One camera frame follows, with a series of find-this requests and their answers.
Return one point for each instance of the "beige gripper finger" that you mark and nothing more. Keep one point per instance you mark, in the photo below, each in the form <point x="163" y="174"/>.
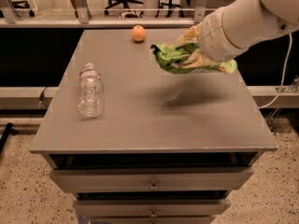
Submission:
<point x="190" y="35"/>
<point x="199" y="60"/>

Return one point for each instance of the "green rice chip bag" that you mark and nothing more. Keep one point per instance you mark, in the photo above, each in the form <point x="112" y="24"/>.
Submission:
<point x="167" y="55"/>

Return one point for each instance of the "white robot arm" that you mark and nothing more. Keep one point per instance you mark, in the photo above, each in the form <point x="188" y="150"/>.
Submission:
<point x="230" y="31"/>

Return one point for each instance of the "clear plastic water bottle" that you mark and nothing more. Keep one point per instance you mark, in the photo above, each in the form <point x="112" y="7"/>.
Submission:
<point x="91" y="97"/>

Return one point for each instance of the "orange fruit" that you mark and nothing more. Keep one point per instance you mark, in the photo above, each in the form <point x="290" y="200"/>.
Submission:
<point x="138" y="33"/>

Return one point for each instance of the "grey drawer cabinet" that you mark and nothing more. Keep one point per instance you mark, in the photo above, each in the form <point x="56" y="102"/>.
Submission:
<point x="150" y="120"/>

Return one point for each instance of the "top grey drawer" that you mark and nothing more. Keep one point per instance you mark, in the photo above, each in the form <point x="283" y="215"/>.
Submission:
<point x="84" y="181"/>

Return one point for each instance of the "grey drawer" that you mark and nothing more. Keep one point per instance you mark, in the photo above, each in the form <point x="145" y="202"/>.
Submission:
<point x="151" y="208"/>
<point x="84" y="181"/>

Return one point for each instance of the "lower grey drawer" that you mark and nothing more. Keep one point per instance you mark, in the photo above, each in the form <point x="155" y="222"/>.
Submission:
<point x="151" y="208"/>

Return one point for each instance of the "black pole on floor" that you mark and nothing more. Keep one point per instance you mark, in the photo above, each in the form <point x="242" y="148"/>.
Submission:
<point x="6" y="133"/>

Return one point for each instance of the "metal railing frame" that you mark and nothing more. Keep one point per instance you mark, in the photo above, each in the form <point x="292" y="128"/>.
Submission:
<point x="90" y="13"/>

